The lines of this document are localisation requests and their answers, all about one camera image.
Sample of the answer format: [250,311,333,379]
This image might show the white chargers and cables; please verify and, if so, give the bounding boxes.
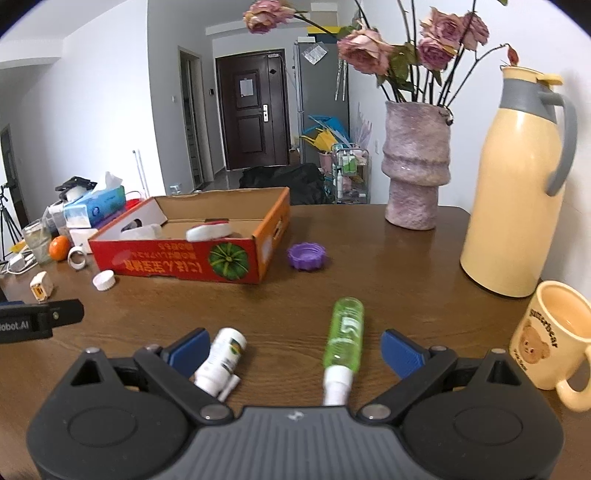
[0,244,36,277]

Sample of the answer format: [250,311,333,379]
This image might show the clear food container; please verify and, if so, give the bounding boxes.
[43,202,70,232]

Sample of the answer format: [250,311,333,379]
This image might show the grey refrigerator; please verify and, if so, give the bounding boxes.
[294,39,351,165]

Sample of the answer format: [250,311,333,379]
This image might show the yellow bear mug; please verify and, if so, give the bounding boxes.
[509,280,591,413]

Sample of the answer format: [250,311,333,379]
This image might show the blue yellow toys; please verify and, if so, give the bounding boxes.
[300,115,352,153]

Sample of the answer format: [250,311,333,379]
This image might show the white yellow charger plug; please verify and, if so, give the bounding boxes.
[30,271,55,302]

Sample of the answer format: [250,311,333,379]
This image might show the white rod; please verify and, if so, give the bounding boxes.
[132,148,150,195]

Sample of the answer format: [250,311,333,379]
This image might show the trolley cart with bottles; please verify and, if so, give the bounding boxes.
[331,143,372,204]

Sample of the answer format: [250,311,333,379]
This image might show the purple dried grass bunch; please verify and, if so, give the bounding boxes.
[357,103,373,149]

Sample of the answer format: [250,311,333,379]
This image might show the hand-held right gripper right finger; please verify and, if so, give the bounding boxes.
[355,329,532,424]

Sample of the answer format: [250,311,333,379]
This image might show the grey interior door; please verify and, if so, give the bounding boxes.
[178,45,206,190]

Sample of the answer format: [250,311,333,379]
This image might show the green spray bottle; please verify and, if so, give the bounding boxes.
[321,297,365,407]

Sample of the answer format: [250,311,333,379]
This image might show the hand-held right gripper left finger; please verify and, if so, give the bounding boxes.
[62,328,234,424]

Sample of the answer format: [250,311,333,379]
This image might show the black plastic gadget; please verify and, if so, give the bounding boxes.
[55,176,98,193]

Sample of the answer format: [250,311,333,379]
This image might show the white spray bottle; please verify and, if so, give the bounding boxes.
[192,327,248,402]

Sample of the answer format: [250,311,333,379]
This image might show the clear glass cup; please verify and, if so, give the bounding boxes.
[21,220,53,267]

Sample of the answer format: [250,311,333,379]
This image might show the dark brown door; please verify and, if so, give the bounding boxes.
[214,49,292,172]

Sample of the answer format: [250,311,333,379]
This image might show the yellow thermos jug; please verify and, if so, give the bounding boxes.
[460,64,578,299]

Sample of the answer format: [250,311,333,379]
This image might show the clear plastic bag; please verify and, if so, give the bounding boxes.
[302,43,329,66]

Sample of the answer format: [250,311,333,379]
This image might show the orange fruit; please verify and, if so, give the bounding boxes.
[48,235,72,262]

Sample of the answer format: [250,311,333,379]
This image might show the red white lint brush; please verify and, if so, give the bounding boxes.
[185,220,233,243]

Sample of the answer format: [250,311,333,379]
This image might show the purple bottle cap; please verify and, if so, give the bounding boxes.
[287,242,328,272]

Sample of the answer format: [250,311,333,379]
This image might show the dried pink roses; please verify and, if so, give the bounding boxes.
[243,0,520,105]

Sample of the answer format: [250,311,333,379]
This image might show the blue tissue pack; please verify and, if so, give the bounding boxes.
[63,171,127,220]

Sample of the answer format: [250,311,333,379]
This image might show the pink ceramic vase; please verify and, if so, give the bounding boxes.
[381,100,454,231]

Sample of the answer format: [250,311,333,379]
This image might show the red cardboard box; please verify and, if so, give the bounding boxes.
[87,186,292,285]

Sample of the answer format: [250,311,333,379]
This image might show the black bag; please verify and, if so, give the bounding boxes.
[238,162,327,206]

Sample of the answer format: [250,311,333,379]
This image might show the black camera tripod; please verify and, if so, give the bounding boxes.
[0,182,24,260]

